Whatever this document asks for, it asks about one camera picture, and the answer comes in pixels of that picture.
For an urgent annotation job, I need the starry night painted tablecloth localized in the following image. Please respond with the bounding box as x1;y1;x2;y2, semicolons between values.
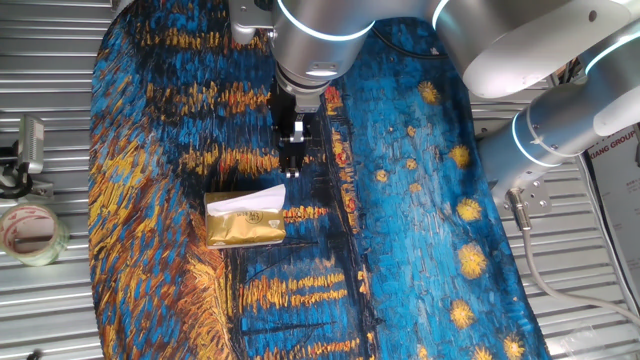
87;0;554;360

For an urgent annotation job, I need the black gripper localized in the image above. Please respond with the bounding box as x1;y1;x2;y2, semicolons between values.
267;82;322;180

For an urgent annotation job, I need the black and white tool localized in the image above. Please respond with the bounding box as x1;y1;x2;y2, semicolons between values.
0;144;55;201

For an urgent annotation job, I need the white paper napkin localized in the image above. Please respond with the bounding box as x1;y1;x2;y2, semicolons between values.
206;183;288;217

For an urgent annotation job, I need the thick black cable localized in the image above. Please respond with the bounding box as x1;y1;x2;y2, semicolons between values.
370;24;437;57

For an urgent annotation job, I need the white printed cardboard box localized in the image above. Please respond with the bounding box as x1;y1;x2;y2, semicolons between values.
583;124;640;304

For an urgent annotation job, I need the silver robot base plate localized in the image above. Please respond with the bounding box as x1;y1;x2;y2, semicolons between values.
487;174;554;221

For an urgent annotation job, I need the silver exterior camera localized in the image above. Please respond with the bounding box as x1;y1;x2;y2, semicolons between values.
17;114;46;175

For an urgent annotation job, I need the clear packing tape roll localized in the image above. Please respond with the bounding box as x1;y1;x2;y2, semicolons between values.
0;203;71;268

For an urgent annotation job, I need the gold tissue pack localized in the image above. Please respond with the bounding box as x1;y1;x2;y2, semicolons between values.
203;189;288;250

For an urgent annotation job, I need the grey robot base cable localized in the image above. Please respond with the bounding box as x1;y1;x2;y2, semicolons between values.
504;187;640;329

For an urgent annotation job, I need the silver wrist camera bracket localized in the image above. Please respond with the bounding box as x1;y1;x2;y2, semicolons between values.
228;0;277;46

